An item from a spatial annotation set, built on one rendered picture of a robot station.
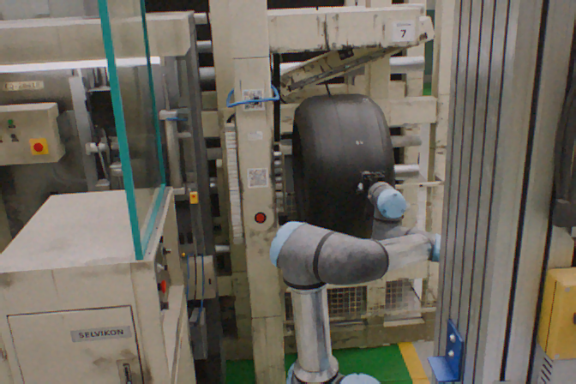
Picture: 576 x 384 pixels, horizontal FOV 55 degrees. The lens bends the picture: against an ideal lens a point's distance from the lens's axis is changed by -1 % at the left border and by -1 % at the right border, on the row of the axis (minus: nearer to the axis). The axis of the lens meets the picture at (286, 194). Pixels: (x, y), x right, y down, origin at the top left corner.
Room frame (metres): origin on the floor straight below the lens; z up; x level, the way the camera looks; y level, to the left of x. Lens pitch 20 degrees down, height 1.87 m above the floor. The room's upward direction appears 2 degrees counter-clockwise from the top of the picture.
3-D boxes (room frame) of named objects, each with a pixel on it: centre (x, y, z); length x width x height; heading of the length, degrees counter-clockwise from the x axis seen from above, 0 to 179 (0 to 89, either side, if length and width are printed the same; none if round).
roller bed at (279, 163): (2.41, 0.11, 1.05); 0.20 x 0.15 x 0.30; 95
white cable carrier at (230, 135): (1.98, 0.19, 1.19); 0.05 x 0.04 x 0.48; 5
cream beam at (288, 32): (2.36, -0.24, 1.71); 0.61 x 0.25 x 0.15; 95
